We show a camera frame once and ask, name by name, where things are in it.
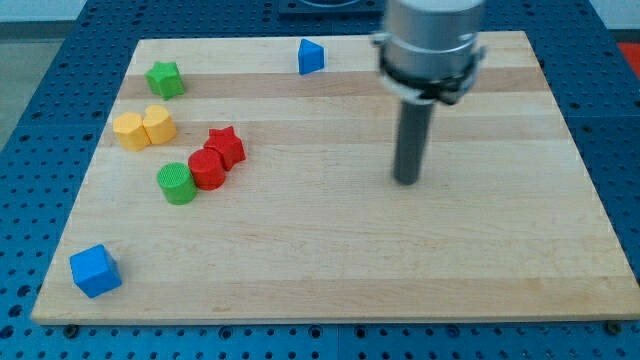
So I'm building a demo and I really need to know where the green star block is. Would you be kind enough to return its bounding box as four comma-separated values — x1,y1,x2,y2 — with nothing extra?
145,61,185,100

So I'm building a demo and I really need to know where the green cylinder block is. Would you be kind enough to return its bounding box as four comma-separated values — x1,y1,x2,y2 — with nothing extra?
156,162,197,205

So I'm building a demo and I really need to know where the yellow hexagon block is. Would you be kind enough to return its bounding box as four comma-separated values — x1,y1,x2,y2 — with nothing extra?
112,112,151,151

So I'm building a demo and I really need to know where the red star block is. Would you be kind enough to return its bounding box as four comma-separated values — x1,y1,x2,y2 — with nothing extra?
204,126,246,171

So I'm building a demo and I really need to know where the blue cube block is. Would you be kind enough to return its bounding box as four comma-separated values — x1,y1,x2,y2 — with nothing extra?
69,244,122,298

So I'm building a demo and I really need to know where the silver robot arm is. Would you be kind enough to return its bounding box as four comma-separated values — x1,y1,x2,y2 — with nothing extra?
371,0,486,105

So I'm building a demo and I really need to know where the red cylinder block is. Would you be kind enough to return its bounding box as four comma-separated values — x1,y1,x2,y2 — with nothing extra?
188,148,226,191

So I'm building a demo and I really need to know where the yellow heart block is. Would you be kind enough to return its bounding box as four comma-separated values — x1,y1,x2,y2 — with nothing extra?
143,105,177,145

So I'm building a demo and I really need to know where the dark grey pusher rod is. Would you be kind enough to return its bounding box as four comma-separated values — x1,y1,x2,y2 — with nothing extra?
393,102,433,185

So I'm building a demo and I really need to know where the wooden board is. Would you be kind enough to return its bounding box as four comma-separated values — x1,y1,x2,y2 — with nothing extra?
32,31,639,325

